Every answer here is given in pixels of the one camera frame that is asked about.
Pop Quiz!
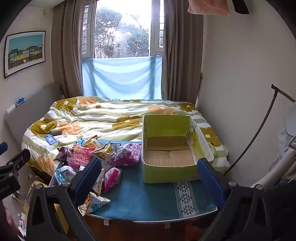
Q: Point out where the dark cloth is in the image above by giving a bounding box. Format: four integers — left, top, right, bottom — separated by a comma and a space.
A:
232, 0, 250, 15

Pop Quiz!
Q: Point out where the floral striped duvet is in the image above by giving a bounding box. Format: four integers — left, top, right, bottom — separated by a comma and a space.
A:
21, 96, 230, 177

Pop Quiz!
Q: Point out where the pink hanging cloth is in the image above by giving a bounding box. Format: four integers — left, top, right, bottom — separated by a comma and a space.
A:
187, 0, 230, 16

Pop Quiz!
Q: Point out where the pile of snack packets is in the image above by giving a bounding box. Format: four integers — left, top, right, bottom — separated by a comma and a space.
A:
53, 137, 142, 217

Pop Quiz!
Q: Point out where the framed wall poster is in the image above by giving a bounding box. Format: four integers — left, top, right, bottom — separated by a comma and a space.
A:
4, 31, 46, 79

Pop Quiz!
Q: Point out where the black curved rod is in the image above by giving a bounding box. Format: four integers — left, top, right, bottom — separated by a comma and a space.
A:
223, 84, 296, 175

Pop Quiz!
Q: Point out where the pale blue clothing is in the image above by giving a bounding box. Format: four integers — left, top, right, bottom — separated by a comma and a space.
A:
272, 126, 296, 172

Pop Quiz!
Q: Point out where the light blue window cloth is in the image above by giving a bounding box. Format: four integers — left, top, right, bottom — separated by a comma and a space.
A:
82, 56, 162, 100

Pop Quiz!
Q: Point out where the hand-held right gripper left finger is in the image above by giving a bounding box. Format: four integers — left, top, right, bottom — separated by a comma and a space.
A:
26, 156, 102, 241

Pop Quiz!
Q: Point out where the green cardboard box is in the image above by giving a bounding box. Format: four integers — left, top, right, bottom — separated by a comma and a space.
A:
141, 114, 214, 184

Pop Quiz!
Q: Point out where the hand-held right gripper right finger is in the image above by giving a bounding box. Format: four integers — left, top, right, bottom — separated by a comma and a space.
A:
197, 158, 273, 241

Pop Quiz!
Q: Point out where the brown curtain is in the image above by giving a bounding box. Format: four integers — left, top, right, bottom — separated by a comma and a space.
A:
161, 0, 204, 106
51, 0, 96, 99

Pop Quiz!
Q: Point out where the teal patterned table mat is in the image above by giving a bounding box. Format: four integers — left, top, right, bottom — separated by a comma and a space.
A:
50, 139, 218, 220

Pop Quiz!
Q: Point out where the window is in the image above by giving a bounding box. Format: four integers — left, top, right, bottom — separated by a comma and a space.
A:
81, 0, 166, 59

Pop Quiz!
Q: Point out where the dark clothing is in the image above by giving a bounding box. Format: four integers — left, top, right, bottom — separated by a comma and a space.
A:
266, 181, 296, 241

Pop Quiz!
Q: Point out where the grey padded headboard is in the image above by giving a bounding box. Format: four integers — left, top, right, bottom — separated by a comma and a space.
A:
5, 82, 63, 149

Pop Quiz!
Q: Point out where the white drying rack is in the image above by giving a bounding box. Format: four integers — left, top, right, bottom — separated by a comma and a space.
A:
251, 144, 296, 189

